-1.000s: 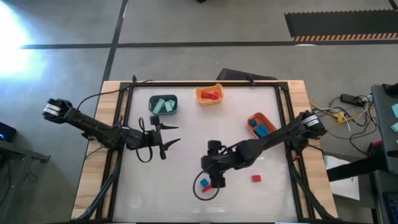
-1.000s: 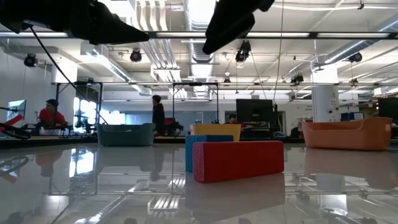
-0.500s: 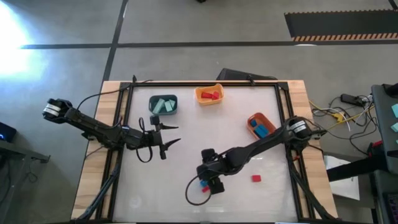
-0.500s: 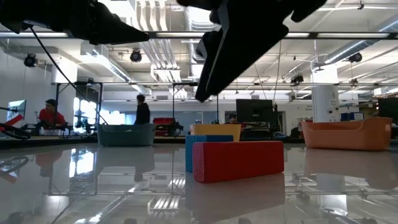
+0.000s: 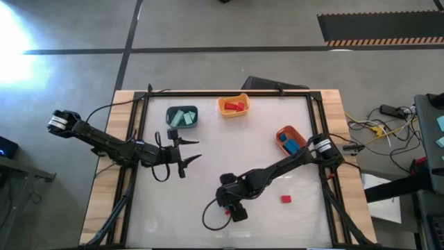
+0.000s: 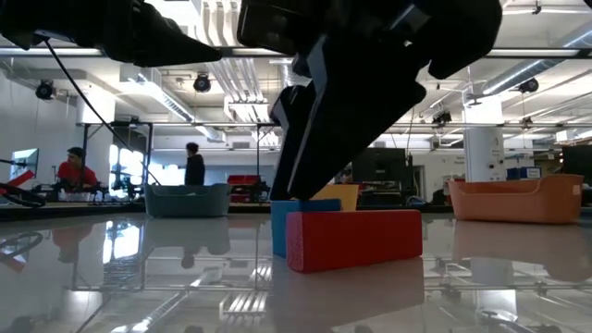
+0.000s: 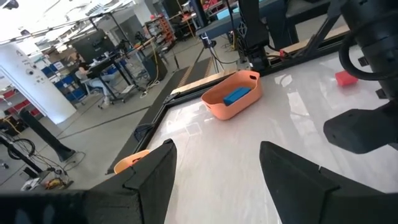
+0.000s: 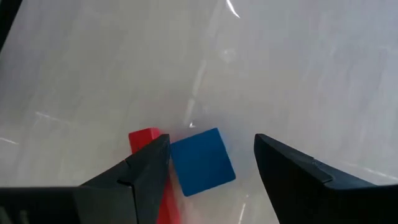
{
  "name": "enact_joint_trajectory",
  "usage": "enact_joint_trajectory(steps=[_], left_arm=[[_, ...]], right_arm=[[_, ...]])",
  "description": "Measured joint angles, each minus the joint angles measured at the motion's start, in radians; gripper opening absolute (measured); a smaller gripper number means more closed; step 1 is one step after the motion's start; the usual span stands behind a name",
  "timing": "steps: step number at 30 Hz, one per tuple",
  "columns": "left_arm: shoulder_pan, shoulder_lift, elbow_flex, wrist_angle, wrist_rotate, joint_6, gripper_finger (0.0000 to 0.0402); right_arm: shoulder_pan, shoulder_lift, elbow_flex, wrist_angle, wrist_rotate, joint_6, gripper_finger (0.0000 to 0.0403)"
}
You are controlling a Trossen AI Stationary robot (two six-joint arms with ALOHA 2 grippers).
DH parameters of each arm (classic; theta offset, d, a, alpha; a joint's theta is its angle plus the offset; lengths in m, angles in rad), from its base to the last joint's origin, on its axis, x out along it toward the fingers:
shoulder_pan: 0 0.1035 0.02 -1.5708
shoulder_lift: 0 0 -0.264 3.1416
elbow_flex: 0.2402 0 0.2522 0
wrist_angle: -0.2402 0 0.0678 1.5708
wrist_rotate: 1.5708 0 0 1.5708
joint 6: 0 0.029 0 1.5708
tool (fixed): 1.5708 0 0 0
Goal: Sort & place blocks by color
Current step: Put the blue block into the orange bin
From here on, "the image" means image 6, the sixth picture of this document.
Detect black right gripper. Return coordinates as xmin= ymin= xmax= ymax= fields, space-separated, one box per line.
xmin=287 ymin=0 xmax=432 ymax=202

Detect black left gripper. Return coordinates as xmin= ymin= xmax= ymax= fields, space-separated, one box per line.
xmin=27 ymin=0 xmax=223 ymax=68

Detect blue foam block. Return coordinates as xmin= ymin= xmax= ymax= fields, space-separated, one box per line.
xmin=270 ymin=198 xmax=343 ymax=259

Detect red foam block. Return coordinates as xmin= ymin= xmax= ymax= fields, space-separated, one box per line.
xmin=285 ymin=209 xmax=424 ymax=274

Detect yellow plastic bin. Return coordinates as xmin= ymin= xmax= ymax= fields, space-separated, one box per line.
xmin=310 ymin=183 xmax=360 ymax=212

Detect person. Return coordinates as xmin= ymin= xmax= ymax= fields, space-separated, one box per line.
xmin=55 ymin=146 xmax=99 ymax=190
xmin=184 ymin=142 xmax=206 ymax=187

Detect dark teal plastic bin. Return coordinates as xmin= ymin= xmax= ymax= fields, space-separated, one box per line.
xmin=144 ymin=182 xmax=232 ymax=218

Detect white round column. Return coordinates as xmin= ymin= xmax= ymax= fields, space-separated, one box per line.
xmin=463 ymin=96 xmax=506 ymax=182

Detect blue storage boxes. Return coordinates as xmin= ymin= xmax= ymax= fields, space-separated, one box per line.
xmin=506 ymin=166 xmax=542 ymax=180

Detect orange plastic bin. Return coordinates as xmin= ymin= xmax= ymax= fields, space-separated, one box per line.
xmin=447 ymin=173 xmax=585 ymax=226

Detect background computer monitor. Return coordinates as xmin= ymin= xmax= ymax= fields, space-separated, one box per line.
xmin=9 ymin=147 xmax=40 ymax=181

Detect red bar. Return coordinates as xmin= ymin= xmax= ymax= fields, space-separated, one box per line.
xmin=0 ymin=169 xmax=34 ymax=195

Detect black monitor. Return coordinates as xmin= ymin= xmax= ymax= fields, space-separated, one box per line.
xmin=562 ymin=144 xmax=592 ymax=186

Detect black workbench camera frame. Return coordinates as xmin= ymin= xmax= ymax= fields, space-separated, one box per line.
xmin=255 ymin=121 xmax=283 ymax=201
xmin=76 ymin=120 xmax=154 ymax=186

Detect silver ceiling air duct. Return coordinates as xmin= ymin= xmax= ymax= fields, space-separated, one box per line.
xmin=269 ymin=57 xmax=302 ymax=93

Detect black aluminium table frame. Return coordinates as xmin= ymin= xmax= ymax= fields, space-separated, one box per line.
xmin=0 ymin=202 xmax=592 ymax=222

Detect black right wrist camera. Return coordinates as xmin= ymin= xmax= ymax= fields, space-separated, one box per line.
xmin=237 ymin=0 xmax=325 ymax=57

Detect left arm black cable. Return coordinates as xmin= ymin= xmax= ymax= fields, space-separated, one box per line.
xmin=43 ymin=39 xmax=162 ymax=186

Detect thick black hose loop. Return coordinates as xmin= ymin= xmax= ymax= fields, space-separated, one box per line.
xmin=0 ymin=182 xmax=47 ymax=208

